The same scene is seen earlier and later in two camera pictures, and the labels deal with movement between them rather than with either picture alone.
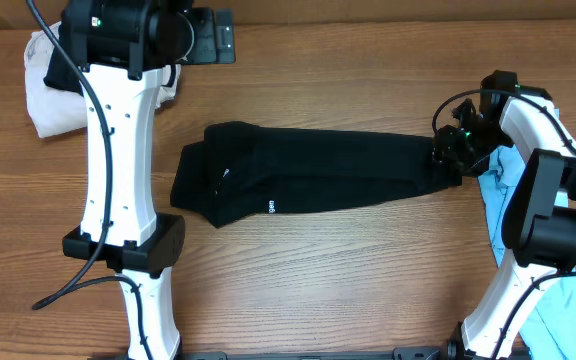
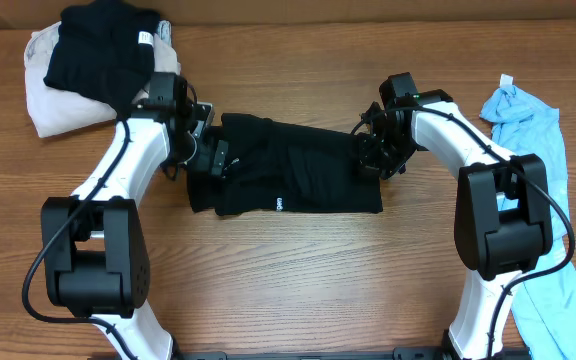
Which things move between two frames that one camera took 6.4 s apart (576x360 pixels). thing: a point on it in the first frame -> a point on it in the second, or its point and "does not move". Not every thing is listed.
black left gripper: [223, 38] -> [220, 157]
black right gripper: [446, 147] -> [385, 171]
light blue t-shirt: [567, 321] does not move
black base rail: [397, 353] does not move
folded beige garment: [55, 111] does not move
